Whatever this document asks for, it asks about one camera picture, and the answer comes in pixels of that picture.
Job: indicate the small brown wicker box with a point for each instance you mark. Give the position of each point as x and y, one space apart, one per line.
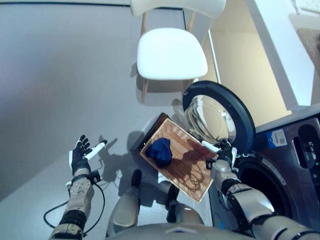
310 42

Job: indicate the blue garment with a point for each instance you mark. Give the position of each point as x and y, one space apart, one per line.
160 152

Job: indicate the silver right robot leg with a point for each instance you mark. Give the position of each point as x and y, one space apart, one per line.
185 210

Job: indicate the wicker laundry basket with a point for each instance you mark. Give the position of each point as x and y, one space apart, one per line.
180 142

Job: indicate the white chair with wooden legs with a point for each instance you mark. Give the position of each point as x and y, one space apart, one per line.
170 55

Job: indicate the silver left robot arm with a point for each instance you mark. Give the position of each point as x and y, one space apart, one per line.
80 195

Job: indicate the round washing machine door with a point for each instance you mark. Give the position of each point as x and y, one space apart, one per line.
240 105

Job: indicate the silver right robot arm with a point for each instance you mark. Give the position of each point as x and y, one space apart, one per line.
250 200

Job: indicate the dark washing machine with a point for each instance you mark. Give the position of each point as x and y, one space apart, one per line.
295 175

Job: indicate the blue energy label sticker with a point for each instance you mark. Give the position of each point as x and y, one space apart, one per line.
276 137

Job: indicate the grey robot torso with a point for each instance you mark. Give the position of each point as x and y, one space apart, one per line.
162 232

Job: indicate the white counter cabinet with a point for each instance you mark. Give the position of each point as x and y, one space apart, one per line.
250 62

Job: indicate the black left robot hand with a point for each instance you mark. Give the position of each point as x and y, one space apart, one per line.
78 160

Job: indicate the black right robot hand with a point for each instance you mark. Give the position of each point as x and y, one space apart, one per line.
227 153

